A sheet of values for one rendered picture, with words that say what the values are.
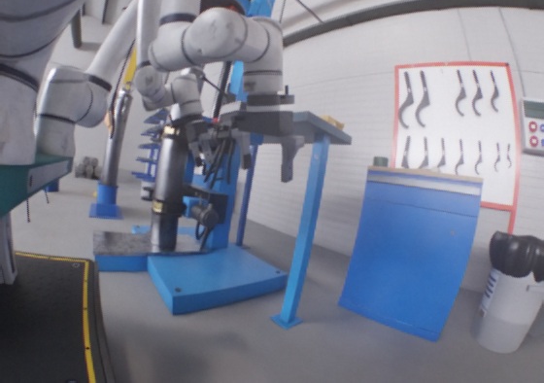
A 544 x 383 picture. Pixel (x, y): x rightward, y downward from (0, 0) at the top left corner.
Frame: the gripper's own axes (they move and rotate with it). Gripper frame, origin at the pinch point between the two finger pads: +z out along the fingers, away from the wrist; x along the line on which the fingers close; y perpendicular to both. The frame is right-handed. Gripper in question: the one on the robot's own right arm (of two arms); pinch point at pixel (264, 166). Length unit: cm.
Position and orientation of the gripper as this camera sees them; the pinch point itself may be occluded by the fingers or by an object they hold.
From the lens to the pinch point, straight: 53.4
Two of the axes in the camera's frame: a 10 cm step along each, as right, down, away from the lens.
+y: -6.6, 2.9, -6.9
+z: 0.2, 9.3, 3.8
